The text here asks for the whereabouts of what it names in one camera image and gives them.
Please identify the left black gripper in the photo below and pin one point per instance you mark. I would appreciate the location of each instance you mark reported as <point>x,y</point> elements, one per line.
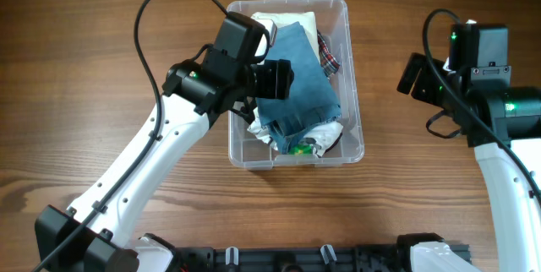
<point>280,77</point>

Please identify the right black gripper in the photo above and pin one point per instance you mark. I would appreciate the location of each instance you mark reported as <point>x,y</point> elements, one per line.
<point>422,88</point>

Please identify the blue denim jeans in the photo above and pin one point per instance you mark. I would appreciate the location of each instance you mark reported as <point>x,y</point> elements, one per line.
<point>311,102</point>

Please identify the plaid shirt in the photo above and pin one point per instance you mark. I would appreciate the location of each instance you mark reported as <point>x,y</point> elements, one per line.
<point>328,62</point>

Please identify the clear plastic storage bin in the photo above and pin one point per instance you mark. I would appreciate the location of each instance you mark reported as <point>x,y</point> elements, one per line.
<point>331,16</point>

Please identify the cream cloth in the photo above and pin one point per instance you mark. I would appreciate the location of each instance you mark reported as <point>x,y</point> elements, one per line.
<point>306,20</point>

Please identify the white printed t-shirt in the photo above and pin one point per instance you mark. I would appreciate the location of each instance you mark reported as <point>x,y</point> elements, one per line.
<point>317,141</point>

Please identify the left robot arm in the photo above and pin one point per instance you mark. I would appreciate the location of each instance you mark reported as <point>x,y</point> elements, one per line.
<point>95,233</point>

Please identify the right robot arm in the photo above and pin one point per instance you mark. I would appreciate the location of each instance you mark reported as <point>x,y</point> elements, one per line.
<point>501,124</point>

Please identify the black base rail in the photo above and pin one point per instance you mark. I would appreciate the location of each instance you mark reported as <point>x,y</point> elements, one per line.
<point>363,258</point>

